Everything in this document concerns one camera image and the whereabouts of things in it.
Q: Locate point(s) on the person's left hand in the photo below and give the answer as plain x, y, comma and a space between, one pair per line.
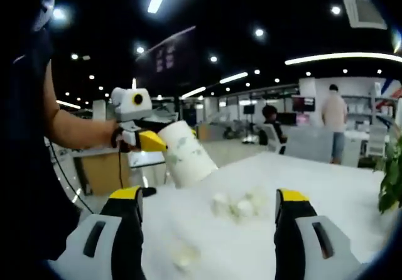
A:
108, 134

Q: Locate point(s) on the brown wooden counter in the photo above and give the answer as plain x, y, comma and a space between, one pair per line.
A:
208, 132

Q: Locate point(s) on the white storage shelf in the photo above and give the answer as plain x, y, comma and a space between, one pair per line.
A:
358, 110

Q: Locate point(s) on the brown wooden cabinet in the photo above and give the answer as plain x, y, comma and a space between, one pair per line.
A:
103, 173

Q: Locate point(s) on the dark red display monitor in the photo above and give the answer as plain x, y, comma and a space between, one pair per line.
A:
303, 102

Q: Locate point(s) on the small black monitor on stand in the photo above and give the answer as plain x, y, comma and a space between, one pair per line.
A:
249, 109

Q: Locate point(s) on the grey desk partition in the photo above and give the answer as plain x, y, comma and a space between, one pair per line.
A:
307, 145

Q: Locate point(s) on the small black device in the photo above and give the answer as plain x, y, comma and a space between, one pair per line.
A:
150, 191

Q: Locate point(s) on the white table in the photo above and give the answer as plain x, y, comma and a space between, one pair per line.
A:
238, 245

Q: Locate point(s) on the curved ceiling light strip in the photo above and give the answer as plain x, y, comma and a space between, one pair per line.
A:
345, 55

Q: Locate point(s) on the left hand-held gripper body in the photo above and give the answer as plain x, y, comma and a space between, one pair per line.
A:
128, 104

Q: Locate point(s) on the large dark display screen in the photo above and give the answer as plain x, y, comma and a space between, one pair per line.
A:
166, 60

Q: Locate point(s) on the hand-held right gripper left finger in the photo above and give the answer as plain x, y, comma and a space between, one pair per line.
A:
125, 245

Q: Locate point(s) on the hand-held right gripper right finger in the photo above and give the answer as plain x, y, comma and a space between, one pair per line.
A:
292, 245

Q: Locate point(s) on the red blue striped banner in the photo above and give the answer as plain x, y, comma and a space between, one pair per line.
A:
392, 90

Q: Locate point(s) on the white side desk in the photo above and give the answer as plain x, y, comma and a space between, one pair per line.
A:
144, 159

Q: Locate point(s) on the pile of white paper cups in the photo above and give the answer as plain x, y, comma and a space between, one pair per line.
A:
242, 206

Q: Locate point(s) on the printed white paper cup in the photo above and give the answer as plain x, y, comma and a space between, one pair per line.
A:
188, 160

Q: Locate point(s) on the round ceiling spotlights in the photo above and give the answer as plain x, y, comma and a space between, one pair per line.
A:
259, 32

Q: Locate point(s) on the green potted plant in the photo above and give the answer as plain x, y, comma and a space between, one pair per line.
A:
391, 179

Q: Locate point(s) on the ceiling air conditioner vent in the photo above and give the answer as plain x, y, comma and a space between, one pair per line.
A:
364, 10

